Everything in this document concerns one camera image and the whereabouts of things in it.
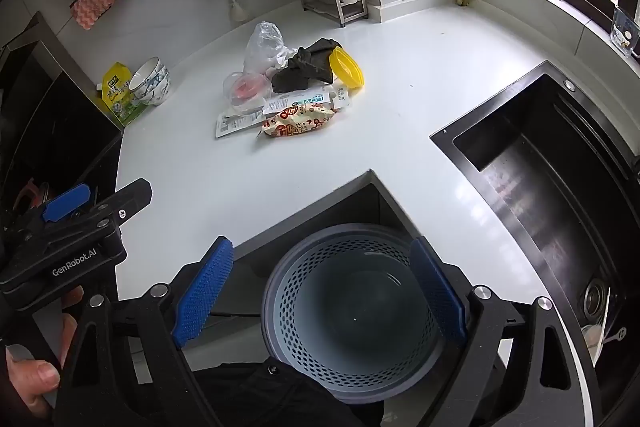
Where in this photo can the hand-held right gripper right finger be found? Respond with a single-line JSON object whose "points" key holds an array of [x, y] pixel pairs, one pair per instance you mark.
{"points": [[440, 294]]}

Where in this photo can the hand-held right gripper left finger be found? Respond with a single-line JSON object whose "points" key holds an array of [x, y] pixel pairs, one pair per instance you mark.
{"points": [[202, 294]]}

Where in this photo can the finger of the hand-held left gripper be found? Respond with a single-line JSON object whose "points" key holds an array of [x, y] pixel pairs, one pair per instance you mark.
{"points": [[65, 203], [130, 199]]}

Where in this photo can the grey perforated plastic basket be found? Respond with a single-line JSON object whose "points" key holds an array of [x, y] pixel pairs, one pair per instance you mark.
{"points": [[350, 307]]}

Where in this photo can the red patterned snack packet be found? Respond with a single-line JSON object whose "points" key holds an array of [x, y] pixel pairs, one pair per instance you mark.
{"points": [[297, 121]]}

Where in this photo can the white wrapper packet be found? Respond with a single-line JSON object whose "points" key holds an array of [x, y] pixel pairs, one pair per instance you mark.
{"points": [[300, 99]]}

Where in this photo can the clear plastic bag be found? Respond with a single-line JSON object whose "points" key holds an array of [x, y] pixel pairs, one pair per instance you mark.
{"points": [[262, 47]]}

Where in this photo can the black cloth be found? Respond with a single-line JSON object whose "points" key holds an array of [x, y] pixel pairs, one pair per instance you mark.
{"points": [[305, 69]]}

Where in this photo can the person's left hand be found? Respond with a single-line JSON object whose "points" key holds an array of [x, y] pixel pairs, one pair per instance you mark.
{"points": [[30, 379]]}

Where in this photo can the black cooktop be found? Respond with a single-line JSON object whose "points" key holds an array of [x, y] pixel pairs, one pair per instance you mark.
{"points": [[50, 122]]}

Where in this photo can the floral ceramic bowl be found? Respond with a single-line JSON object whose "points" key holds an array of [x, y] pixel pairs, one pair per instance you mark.
{"points": [[161, 81], [142, 74], [164, 96]]}

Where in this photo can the yellow and green pouch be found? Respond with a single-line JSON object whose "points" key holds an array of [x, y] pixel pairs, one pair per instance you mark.
{"points": [[116, 84]]}

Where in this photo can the clear plastic container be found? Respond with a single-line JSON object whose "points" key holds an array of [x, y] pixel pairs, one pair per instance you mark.
{"points": [[240, 107]]}

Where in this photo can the black sink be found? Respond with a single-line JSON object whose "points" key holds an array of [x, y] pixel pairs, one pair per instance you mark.
{"points": [[540, 187]]}

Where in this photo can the steel sink drain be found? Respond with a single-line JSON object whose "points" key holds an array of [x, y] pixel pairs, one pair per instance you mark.
{"points": [[595, 299]]}

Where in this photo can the white plastic utensil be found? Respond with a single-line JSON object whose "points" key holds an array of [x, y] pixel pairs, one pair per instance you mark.
{"points": [[597, 337]]}

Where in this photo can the yellow plastic bowl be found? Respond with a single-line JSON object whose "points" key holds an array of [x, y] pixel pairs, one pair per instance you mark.
{"points": [[345, 67]]}

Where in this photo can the clear cup with cartoon print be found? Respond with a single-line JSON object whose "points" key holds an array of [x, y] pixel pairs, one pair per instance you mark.
{"points": [[624, 32]]}

